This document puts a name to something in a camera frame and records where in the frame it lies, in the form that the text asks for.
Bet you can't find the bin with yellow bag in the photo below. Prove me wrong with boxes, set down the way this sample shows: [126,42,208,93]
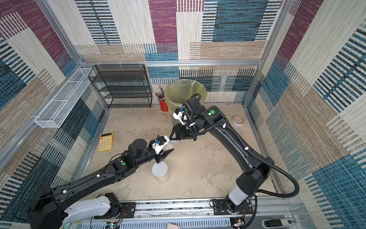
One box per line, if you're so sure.
[165,79,207,124]

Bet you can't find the yellow calculator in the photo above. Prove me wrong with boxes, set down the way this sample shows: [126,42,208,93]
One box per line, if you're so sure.
[98,132,113,152]

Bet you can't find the black wire mesh shelf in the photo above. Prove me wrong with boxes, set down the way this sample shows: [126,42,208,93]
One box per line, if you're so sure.
[88,64,153,108]

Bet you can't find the tape roll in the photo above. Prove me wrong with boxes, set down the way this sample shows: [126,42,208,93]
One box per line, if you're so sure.
[232,114,245,127]

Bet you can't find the jar with patterned white lid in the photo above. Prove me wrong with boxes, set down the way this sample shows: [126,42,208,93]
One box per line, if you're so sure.
[152,162,170,183]

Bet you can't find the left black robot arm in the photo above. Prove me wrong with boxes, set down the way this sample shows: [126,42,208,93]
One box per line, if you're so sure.
[28,139,173,229]

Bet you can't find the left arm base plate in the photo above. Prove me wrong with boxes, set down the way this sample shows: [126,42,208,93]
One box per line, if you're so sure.
[93,202,136,220]

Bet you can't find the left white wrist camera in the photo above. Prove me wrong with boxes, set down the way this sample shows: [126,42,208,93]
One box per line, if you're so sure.
[151,135,170,155]

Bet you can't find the small jar with rice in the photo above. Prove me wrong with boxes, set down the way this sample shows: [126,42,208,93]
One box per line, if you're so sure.
[163,142,174,151]

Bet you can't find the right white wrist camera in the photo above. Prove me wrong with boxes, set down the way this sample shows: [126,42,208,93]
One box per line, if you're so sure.
[173,107,190,126]

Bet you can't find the aluminium front rail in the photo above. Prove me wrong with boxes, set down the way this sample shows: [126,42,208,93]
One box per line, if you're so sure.
[65,197,301,229]

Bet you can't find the red pen holder cup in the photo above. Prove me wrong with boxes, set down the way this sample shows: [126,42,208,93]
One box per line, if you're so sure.
[159,99,169,112]

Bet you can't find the pens in red cup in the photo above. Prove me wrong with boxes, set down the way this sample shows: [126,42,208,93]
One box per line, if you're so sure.
[154,87,165,102]

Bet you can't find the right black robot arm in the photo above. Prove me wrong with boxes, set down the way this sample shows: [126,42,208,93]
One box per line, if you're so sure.
[170,93,300,214]

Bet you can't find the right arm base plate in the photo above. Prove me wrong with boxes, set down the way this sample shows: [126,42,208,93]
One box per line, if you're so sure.
[209,198,254,215]

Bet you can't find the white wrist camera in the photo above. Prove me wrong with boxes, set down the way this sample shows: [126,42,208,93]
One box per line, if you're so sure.
[173,107,190,126]
[151,135,170,155]

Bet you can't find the white wire mesh basket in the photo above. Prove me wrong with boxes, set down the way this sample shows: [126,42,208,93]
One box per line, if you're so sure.
[35,68,92,128]

